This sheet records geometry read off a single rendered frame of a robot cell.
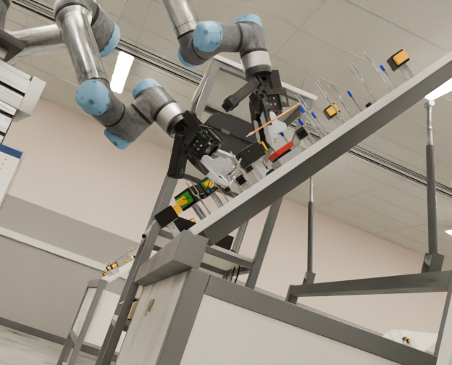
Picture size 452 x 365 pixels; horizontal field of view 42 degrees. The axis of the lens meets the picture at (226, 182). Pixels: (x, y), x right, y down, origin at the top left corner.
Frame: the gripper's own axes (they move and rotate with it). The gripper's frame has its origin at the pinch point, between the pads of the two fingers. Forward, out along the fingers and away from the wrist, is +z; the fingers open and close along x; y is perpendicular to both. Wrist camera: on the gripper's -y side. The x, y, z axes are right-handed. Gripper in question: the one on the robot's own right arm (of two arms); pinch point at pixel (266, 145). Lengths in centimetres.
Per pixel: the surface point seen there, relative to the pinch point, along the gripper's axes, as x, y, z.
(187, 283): -20.1, -31.7, 32.0
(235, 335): -20, -24, 43
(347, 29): 234, 199, -156
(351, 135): -12.3, 17.4, 3.1
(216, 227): -7.7, -19.8, 20.3
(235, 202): -22.0, -19.5, 17.8
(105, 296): 330, -5, 13
